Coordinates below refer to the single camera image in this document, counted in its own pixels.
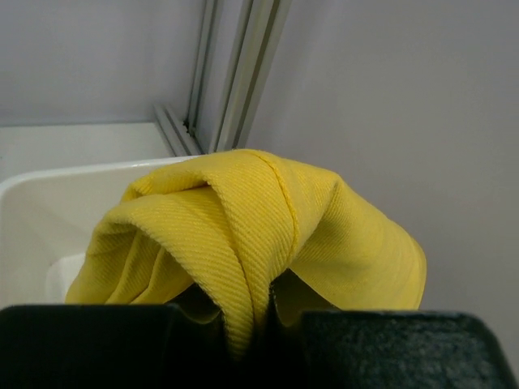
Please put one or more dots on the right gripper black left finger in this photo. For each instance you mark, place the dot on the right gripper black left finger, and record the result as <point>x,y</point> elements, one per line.
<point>58,346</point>

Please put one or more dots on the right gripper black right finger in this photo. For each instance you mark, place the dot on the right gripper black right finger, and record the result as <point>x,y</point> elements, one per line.
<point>313,344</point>

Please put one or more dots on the yellow trousers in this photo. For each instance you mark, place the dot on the yellow trousers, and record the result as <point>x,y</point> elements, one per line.
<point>232,222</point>

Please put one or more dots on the white plastic basket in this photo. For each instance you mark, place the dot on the white plastic basket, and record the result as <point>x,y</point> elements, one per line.
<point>47,219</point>

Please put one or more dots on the right aluminium frame post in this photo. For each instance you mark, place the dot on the right aluminium frame post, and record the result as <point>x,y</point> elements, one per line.
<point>235,49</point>

